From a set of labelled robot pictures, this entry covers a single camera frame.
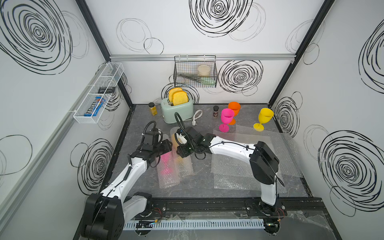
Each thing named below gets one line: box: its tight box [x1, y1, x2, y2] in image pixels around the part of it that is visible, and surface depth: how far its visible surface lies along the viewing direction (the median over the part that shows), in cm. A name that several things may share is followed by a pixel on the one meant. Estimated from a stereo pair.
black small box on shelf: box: [98, 86, 116, 94], surface depth 80 cm
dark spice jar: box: [212, 105, 220, 119], surface depth 110 cm
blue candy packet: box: [84, 96, 106, 117], surface depth 71 cm
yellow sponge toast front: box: [172, 91, 189, 106], surface depth 100 cm
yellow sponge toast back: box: [168, 87, 183, 104], surface depth 101 cm
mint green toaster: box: [160, 98, 195, 124], surface depth 102 cm
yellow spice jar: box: [148, 102, 158, 116], surface depth 111 cm
